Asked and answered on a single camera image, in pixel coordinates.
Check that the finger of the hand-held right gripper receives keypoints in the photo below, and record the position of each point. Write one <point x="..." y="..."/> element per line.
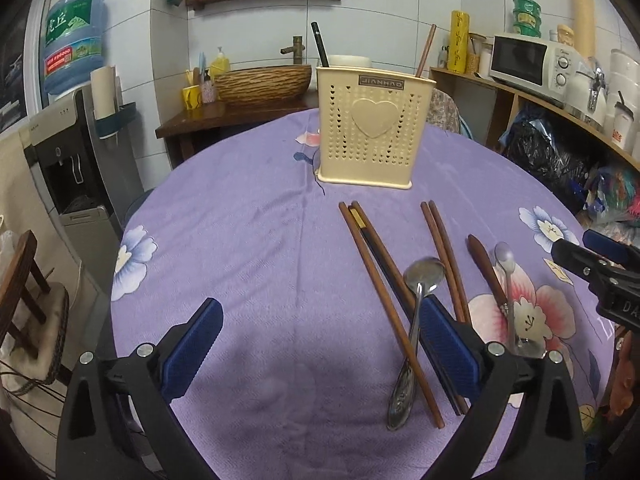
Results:
<point x="582" y="260"/>
<point x="607" y="247"/>

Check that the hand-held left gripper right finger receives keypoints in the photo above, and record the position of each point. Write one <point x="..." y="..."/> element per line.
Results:
<point x="450" y="352"/>

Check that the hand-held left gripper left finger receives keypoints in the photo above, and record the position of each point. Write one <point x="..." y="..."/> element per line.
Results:
<point x="192" y="352"/>

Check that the small metal spoon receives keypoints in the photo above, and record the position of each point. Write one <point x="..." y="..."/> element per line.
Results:
<point x="504" y="257"/>

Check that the large metal spoon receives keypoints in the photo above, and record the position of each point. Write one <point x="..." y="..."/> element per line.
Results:
<point x="424" y="275"/>

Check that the brown wooden chopstick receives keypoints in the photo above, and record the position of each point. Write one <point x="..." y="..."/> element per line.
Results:
<point x="444" y="240"/>
<point x="435" y="240"/>
<point x="426" y="50"/>
<point x="380" y="290"/>

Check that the black chopstick with gold band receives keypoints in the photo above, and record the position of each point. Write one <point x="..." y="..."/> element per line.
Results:
<point x="372" y="242"/>

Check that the cream plastic utensil holder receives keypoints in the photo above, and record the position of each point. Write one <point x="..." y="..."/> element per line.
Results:
<point x="375" y="160"/>

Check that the colourful plastic bag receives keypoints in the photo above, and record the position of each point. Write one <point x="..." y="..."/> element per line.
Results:
<point x="615" y="195"/>

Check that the black plastic bag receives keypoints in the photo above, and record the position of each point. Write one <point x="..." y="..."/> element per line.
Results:
<point x="545" y="155"/>

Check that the purple floral tablecloth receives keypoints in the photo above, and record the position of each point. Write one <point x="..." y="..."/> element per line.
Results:
<point x="260" y="260"/>

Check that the white takeaway cup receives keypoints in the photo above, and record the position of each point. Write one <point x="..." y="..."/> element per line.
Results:
<point x="617" y="122"/>

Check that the wooden shelf unit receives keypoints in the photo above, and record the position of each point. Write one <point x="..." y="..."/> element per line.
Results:
<point x="500" y="110"/>

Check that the white container stack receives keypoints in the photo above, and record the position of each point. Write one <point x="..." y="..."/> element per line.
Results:
<point x="625" y="75"/>

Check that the light blue basin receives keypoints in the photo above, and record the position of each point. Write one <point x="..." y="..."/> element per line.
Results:
<point x="466" y="125"/>

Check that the dark wooden chair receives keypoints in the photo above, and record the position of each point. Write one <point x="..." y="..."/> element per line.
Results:
<point x="27" y="260"/>

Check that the floral cloth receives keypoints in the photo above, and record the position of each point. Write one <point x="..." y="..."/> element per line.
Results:
<point x="445" y="110"/>

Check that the white microwave oven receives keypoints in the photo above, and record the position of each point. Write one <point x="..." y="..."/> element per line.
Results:
<point x="520" y="60"/>

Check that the dark wooden vanity table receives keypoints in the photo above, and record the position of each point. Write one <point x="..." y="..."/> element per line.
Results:
<point x="200" y="120"/>

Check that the grey water dispenser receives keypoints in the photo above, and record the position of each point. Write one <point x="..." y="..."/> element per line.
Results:
<point x="60" y="160"/>

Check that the tall cream cylinder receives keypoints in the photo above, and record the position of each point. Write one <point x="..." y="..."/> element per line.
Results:
<point x="584" y="10"/>

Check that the stack of green bowls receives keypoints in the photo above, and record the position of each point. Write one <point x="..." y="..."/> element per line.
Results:
<point x="526" y="15"/>

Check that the tall yellow box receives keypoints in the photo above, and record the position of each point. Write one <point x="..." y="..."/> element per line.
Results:
<point x="460" y="40"/>

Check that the yellow cup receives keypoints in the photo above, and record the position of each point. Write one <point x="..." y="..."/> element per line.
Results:
<point x="191" y="97"/>

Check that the wicker wash basin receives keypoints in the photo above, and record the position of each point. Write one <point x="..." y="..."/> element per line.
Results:
<point x="260" y="85"/>

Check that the yellow soap bottle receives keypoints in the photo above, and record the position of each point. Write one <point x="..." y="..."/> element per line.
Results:
<point x="220" y="65"/>

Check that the brass faucet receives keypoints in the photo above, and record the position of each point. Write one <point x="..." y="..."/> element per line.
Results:
<point x="296" y="50"/>

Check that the blue water jug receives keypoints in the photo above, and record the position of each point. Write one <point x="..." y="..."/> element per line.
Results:
<point x="75" y="45"/>

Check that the dark framed window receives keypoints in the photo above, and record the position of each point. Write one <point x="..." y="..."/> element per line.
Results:
<point x="12" y="70"/>

